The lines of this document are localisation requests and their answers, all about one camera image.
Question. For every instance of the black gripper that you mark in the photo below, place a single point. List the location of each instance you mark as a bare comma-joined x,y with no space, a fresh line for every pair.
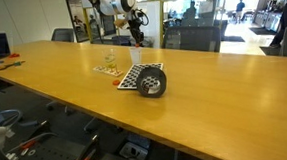
135,27

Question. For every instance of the orange disc with hole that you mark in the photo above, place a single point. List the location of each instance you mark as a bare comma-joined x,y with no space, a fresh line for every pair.
137,44
116,82

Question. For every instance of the yellow disc with hole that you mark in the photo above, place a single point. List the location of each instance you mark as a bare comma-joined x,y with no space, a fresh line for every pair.
110,64
109,58

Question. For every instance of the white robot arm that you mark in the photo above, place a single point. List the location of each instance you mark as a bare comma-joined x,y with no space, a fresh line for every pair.
115,3

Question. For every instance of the white plastic cup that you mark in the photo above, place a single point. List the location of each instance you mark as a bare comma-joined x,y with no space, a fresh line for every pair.
135,56

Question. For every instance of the clear plastic cup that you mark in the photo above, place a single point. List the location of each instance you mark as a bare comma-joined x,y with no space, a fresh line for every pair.
106,52

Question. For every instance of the black white checkered calibration board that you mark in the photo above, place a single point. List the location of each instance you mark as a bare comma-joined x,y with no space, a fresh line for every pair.
130,78

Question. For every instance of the wooden number peg board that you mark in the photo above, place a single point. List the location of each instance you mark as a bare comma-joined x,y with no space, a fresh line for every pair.
104,71

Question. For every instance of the black tape roll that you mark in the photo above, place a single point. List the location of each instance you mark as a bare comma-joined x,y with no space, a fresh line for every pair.
162,84

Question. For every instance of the grey mesh office chair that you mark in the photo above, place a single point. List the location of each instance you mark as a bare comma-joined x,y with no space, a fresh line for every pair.
191,38

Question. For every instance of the seated person silhouette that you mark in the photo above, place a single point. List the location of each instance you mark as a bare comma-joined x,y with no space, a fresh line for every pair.
190,13

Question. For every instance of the office chair wheel base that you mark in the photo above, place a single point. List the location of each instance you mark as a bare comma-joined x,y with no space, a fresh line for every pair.
68,111

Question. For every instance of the person in blue shirt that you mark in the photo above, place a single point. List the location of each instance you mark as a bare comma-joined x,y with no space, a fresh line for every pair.
240,10

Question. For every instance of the grey floor socket box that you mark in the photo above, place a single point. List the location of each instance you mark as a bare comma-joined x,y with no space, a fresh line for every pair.
134,151

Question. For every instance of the small orange object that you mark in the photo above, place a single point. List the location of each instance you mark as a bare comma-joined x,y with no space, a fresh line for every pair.
14,55

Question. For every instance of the green orange hand tool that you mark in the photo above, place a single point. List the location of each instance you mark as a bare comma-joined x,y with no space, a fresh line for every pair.
9,65

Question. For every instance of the small blue object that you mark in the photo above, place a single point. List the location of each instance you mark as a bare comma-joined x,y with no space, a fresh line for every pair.
0,61

